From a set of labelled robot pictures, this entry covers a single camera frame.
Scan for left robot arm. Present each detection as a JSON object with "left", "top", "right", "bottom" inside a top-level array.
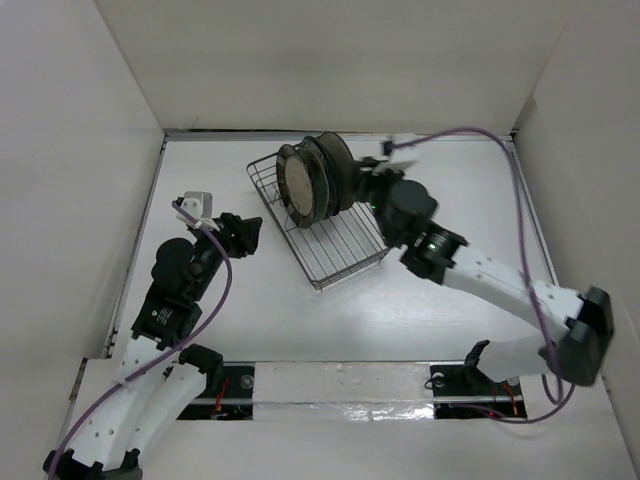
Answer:
[{"left": 43, "top": 211, "right": 262, "bottom": 479}]

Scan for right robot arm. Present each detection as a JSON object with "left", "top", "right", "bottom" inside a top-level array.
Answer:
[{"left": 353, "top": 157, "right": 614, "bottom": 393}]

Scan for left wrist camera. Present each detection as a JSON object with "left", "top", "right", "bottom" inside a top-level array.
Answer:
[{"left": 176, "top": 191, "right": 217, "bottom": 230}]

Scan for dark striped rim plate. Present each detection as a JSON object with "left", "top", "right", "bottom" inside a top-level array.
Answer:
[{"left": 276, "top": 144, "right": 315, "bottom": 229}]

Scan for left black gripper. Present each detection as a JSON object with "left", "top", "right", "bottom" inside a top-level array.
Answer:
[{"left": 189, "top": 211, "right": 260, "bottom": 300}]

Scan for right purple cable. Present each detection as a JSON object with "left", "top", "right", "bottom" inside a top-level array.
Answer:
[{"left": 394, "top": 127, "right": 576, "bottom": 424}]

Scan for blue floral plate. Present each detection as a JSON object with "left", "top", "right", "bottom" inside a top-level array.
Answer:
[{"left": 320, "top": 144, "right": 340, "bottom": 219}]

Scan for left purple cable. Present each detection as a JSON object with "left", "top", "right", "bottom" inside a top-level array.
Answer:
[{"left": 49, "top": 199, "right": 234, "bottom": 474}]

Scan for purple cable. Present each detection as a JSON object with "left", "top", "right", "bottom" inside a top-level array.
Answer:
[
  {"left": 394, "top": 127, "right": 576, "bottom": 424},
  {"left": 49, "top": 199, "right": 234, "bottom": 474}
]

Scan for wire dish rack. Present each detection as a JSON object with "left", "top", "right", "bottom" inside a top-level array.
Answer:
[{"left": 246, "top": 154, "right": 389, "bottom": 290}]

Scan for grey tree pattern plate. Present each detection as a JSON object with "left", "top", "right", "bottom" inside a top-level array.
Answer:
[{"left": 319, "top": 132, "right": 358, "bottom": 211}]

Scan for green flower plate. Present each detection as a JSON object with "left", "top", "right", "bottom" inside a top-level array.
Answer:
[{"left": 298, "top": 136, "right": 331, "bottom": 224}]

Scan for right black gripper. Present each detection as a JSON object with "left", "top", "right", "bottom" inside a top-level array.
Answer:
[{"left": 350, "top": 156, "right": 407, "bottom": 247}]

